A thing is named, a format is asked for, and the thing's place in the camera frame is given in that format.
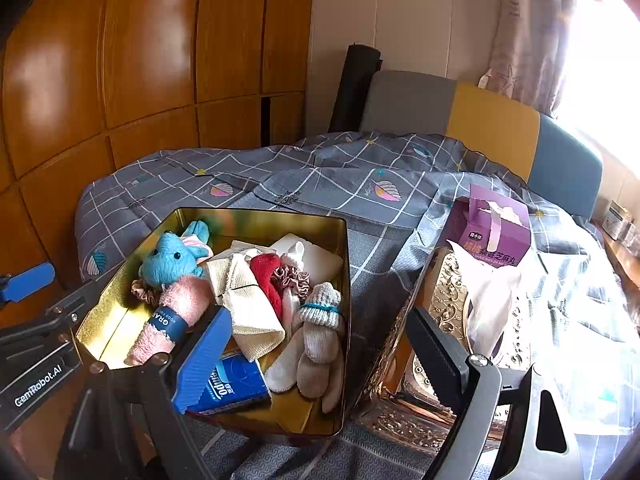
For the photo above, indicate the beige cloth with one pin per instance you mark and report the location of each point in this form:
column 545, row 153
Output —
column 245, row 310

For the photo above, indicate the black rolled mat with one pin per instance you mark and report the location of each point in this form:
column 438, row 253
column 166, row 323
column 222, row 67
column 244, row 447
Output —
column 352, row 90

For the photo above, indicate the gold tin box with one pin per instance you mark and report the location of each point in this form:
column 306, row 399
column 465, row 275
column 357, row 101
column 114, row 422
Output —
column 240, row 225

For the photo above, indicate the window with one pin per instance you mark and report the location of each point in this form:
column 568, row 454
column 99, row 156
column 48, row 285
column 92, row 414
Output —
column 610, row 85

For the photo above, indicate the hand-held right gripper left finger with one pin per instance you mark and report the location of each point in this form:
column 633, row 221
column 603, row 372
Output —
column 202, row 360

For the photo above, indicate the white sock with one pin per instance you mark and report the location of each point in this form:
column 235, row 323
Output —
column 296, row 255
column 282, row 370

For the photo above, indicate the red plush cloth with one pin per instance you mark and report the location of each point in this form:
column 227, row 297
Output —
column 265, row 275

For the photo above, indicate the grey checked blanket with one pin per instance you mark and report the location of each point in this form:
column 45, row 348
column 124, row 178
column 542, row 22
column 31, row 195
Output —
column 325, row 175

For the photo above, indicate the purple cardboard box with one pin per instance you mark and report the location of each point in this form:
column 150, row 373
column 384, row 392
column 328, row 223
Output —
column 465, row 220

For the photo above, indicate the grey yellow blue headboard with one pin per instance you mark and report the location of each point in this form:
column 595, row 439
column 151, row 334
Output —
column 490, row 115

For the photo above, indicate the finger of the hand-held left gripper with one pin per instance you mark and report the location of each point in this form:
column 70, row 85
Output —
column 70, row 306
column 30, row 281

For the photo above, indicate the pink towel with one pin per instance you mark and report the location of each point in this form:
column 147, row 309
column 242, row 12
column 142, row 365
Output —
column 185, row 300

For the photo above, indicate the wooden side table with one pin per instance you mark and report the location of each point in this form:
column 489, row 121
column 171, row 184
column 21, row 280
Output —
column 625, row 265

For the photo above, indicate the blue tissue packet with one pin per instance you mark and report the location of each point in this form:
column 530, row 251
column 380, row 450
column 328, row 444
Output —
column 240, row 380

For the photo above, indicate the grey knitted gloves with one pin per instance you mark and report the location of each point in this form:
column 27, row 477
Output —
column 315, row 350

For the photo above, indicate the wooden wardrobe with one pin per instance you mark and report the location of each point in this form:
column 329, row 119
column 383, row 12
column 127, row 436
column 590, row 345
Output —
column 150, row 60

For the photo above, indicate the large white tin can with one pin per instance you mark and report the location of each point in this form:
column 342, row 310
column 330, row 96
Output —
column 616, row 220

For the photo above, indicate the ornate gold tissue box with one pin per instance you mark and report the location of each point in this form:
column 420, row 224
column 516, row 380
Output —
column 442, row 287

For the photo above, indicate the pink patterned curtain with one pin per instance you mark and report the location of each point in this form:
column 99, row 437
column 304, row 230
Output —
column 530, row 20

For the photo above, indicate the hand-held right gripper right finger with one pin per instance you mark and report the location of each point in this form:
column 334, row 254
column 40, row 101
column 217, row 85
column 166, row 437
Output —
column 435, row 355

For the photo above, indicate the blue plush toy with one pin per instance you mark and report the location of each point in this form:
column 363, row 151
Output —
column 167, row 255

